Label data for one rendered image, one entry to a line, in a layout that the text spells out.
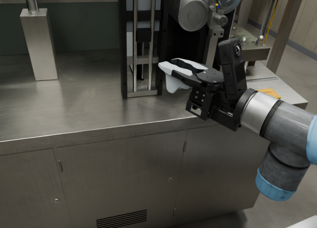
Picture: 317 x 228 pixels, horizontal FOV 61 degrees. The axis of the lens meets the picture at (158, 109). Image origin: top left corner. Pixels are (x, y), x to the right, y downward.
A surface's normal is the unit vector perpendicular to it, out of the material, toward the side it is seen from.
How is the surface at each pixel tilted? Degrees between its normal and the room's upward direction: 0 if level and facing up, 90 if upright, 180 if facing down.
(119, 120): 0
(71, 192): 90
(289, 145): 90
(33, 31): 90
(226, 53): 81
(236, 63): 63
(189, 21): 90
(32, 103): 0
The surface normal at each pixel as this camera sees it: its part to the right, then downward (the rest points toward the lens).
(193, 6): 0.26, 0.59
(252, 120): -0.64, 0.26
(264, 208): 0.06, -0.80
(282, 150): -0.86, 0.26
